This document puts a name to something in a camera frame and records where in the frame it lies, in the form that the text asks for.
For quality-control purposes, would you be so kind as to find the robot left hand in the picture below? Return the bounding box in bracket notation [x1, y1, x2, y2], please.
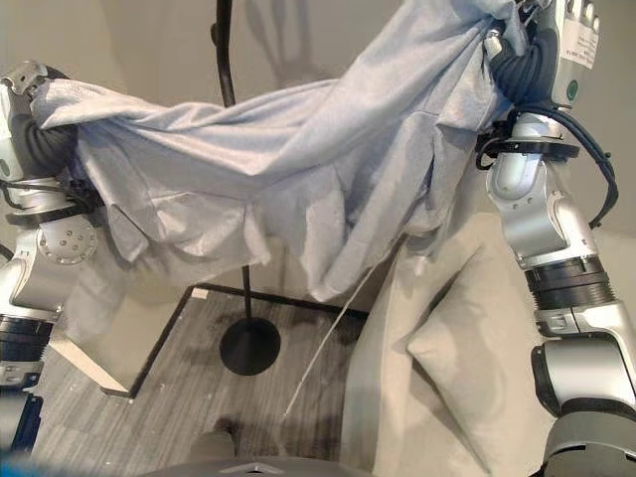
[0, 59, 81, 183]

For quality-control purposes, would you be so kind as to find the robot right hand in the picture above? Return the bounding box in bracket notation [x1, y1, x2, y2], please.
[483, 0, 603, 109]

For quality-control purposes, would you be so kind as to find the light blue garment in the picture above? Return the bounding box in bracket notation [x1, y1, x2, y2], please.
[37, 0, 524, 304]

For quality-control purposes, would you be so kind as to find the black clothes rack stand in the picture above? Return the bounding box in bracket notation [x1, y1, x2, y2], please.
[208, 0, 282, 377]

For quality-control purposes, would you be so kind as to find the beige sofa cushion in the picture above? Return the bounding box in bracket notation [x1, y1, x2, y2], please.
[392, 241, 551, 474]

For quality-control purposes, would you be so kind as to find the beige fabric sofa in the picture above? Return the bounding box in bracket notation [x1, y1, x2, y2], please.
[342, 211, 636, 477]

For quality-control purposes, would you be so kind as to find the grey robot torso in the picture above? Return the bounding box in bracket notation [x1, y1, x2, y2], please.
[148, 457, 372, 477]

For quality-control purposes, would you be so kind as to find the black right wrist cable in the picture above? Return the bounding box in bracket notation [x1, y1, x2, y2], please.
[539, 101, 621, 231]

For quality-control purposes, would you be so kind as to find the white garment drawstring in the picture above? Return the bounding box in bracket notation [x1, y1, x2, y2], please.
[281, 260, 382, 417]

